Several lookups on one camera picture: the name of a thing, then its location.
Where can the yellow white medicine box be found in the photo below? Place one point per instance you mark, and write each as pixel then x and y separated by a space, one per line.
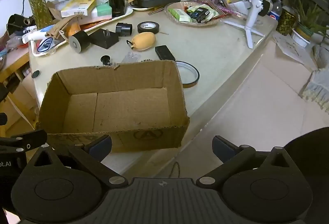
pixel 77 6

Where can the red flat packet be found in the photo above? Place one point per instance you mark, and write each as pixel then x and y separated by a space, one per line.
pixel 91 25

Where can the wooden chopsticks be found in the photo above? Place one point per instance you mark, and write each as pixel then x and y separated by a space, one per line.
pixel 155 10

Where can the green wet wipes pack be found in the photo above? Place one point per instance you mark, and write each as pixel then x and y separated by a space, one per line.
pixel 180 15

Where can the white gimbal tripod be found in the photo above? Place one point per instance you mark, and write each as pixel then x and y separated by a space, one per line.
pixel 253 13

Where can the white plastic tray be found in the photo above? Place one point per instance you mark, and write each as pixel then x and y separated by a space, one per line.
pixel 120 14

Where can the black plastic pipe adapter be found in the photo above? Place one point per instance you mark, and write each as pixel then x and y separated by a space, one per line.
pixel 123 29

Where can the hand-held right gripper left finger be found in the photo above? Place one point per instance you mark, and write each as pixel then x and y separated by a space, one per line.
pixel 100 147

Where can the small round disc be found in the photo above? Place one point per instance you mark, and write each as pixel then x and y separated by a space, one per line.
pixel 35 74

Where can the black cylinder roll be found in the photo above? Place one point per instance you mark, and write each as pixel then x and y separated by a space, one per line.
pixel 82 40

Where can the white blue tube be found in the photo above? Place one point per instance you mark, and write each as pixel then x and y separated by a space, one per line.
pixel 33 36

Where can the green tissue box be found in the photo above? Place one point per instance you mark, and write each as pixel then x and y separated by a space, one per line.
pixel 101 11

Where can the black power adapter plug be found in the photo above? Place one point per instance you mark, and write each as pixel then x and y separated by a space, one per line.
pixel 102 40

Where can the small black printed box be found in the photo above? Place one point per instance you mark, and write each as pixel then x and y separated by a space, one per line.
pixel 200 13

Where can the clear glass bowl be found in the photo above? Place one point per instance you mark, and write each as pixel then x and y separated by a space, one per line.
pixel 174 22

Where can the orange packet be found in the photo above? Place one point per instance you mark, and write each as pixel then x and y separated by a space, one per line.
pixel 73 29

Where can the blue label soda bottle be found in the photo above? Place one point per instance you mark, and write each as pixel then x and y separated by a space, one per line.
pixel 275 11

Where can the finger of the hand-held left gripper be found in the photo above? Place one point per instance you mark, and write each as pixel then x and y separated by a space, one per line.
pixel 33 137

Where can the yellow egg-shaped case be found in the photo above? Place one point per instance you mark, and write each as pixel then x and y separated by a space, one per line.
pixel 144 41

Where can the green white snack packet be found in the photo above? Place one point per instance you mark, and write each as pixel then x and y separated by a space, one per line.
pixel 212 11

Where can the yellow patterned can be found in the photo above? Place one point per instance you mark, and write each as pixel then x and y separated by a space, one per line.
pixel 285 22

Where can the white potted plant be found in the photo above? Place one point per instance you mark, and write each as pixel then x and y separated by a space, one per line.
pixel 302 33

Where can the white plate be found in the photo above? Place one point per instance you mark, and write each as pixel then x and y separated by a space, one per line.
pixel 138 8

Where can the small black rectangular box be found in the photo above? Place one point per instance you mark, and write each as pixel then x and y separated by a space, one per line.
pixel 165 52

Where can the cardboard box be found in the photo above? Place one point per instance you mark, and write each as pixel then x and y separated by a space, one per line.
pixel 115 108

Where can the clear plastic case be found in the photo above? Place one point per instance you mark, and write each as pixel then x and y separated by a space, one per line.
pixel 129 57

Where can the clear pink striped bag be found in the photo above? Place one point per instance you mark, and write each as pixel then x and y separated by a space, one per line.
pixel 228 11

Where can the black round socket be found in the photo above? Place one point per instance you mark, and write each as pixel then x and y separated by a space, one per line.
pixel 105 59

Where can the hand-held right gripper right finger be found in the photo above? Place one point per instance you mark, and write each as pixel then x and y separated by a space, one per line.
pixel 221 148

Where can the black electrical tape roll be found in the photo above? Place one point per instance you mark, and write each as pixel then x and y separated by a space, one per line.
pixel 141 30

